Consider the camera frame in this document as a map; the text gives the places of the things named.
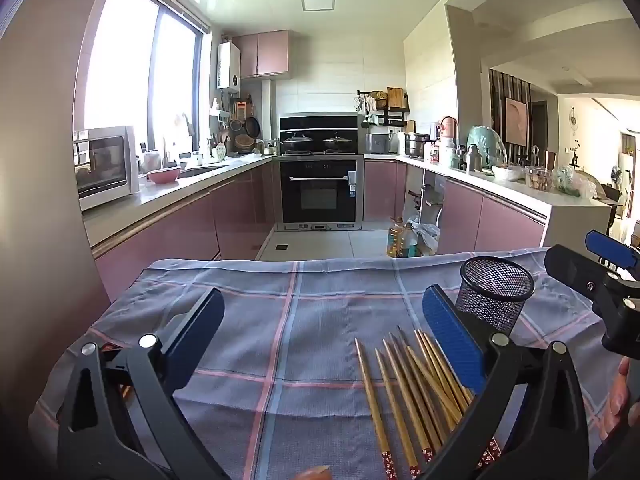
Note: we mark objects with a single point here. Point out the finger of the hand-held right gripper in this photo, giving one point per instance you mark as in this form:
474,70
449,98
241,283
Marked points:
575,270
607,246

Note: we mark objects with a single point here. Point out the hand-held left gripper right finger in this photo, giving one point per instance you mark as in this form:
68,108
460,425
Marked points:
450,340

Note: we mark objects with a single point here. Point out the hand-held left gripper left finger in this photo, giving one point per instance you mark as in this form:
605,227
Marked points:
195,330

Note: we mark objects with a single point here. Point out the bunch of wooden chopsticks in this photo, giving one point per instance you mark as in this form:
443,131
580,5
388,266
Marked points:
429,382

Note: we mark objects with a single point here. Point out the black mesh utensil holder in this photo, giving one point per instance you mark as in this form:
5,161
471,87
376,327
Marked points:
500,300

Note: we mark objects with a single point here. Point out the person's right hand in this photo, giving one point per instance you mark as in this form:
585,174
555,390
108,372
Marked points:
625,400

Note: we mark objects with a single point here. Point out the person's left hand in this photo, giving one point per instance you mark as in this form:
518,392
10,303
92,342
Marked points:
315,474

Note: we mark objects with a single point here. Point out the white kitchen counter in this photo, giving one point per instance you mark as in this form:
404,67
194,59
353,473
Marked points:
575,217

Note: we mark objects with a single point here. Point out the plastic bag of greens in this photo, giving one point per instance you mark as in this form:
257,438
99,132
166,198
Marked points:
575,182

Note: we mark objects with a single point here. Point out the clear snack container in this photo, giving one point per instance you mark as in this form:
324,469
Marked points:
539,179

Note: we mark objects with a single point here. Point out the cooking oil bottle blue label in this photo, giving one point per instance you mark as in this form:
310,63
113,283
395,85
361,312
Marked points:
411,244

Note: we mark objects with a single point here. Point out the white plastic bag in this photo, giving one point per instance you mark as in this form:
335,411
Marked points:
429,237

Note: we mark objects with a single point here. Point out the pink base cabinets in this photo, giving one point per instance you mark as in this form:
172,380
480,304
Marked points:
190,225
465,215

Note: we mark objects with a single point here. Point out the grey plaid tablecloth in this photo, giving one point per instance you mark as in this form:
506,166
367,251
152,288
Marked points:
310,320

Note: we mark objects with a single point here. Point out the white bowl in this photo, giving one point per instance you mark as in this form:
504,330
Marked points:
507,173

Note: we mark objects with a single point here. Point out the steel thermos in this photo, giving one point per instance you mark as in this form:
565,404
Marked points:
475,160

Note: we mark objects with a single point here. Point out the pink bowl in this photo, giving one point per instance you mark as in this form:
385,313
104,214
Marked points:
164,175

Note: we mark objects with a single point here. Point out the black built-in stove oven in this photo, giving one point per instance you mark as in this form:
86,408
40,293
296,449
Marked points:
320,190

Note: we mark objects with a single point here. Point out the white countertop oven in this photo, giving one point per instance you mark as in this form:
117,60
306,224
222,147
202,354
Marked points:
102,165

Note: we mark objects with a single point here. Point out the pink kettle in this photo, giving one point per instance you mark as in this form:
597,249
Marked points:
448,127

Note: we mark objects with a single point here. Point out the woven bamboo basket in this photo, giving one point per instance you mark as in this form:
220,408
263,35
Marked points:
244,143

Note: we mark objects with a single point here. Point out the steel stockpot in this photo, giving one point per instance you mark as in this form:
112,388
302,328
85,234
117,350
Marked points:
416,145

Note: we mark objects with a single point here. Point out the hanging frying pan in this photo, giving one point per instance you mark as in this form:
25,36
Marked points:
253,127

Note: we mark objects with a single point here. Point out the black pot with glass lid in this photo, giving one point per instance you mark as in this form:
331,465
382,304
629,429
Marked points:
337,141
298,141

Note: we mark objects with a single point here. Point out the grey refrigerator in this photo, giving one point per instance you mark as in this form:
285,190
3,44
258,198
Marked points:
40,160

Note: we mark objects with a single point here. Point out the wooden cutting board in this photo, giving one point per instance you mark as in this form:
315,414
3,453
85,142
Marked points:
396,98

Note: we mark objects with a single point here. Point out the large kitchen window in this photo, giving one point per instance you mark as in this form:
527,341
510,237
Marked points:
125,60

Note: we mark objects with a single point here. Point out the wall clock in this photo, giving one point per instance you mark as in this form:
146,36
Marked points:
574,119

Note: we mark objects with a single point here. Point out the pink wall picture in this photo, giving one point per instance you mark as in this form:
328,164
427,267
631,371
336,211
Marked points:
516,122

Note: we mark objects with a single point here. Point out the dark slatted wall panel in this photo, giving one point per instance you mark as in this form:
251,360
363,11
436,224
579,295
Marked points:
497,110

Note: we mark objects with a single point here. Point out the black wall rack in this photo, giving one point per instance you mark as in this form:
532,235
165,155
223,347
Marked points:
395,117

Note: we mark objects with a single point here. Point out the white wall water heater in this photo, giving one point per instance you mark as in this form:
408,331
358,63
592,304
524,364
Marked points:
228,67

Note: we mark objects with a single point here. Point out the pink wall cabinets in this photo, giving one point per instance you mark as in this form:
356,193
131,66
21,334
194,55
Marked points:
262,55

